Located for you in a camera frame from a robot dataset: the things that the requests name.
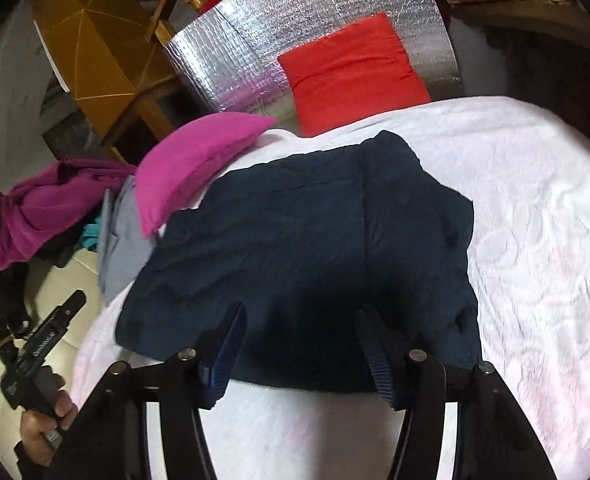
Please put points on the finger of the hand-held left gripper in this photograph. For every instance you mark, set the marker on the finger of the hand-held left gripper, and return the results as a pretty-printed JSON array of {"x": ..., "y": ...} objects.
[{"x": 71, "y": 306}]

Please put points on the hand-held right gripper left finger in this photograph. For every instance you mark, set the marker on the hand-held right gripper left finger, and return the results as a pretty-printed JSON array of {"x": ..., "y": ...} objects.
[{"x": 225, "y": 355}]

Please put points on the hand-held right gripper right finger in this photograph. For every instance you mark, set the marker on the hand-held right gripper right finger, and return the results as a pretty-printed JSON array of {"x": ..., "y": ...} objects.
[{"x": 380, "y": 360}]

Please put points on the navy puffer jacket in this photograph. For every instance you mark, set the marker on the navy puffer jacket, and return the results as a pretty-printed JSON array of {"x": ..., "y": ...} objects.
[{"x": 285, "y": 240}]

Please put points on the person's left hand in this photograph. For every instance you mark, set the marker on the person's left hand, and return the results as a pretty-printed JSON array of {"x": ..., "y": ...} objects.
[{"x": 37, "y": 427}]

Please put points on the cream leather sofa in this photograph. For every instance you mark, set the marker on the cream leather sofa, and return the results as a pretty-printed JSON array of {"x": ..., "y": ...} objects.
[{"x": 55, "y": 285}]

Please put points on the black garment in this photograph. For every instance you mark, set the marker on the black garment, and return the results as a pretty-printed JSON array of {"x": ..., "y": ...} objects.
[{"x": 5, "y": 295}]

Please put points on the teal garment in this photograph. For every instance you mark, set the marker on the teal garment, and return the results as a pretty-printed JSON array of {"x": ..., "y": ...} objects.
[{"x": 90, "y": 236}]

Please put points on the grey garment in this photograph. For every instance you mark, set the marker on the grey garment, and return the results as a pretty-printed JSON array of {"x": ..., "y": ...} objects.
[{"x": 117, "y": 250}]

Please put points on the magenta fleece garment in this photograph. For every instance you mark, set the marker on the magenta fleece garment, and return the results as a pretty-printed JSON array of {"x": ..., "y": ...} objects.
[{"x": 40, "y": 210}]

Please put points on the magenta pillow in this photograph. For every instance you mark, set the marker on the magenta pillow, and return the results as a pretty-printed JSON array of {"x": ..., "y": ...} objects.
[{"x": 195, "y": 165}]

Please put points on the pale pink textured blanket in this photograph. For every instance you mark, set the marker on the pale pink textured blanket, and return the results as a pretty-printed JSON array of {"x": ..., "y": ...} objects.
[{"x": 535, "y": 220}]

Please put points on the golden cardboard box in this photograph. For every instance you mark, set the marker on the golden cardboard box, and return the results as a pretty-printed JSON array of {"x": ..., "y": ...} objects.
[{"x": 95, "y": 25}]

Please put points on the red pillow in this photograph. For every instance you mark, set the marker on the red pillow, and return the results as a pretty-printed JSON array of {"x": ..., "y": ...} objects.
[{"x": 350, "y": 75}]

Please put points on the silver foil insulation mat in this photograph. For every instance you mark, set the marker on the silver foil insulation mat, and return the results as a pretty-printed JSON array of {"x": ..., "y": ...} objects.
[{"x": 245, "y": 45}]

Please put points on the dark wooden cabinet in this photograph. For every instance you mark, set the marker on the dark wooden cabinet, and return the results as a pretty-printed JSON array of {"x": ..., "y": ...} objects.
[{"x": 540, "y": 50}]

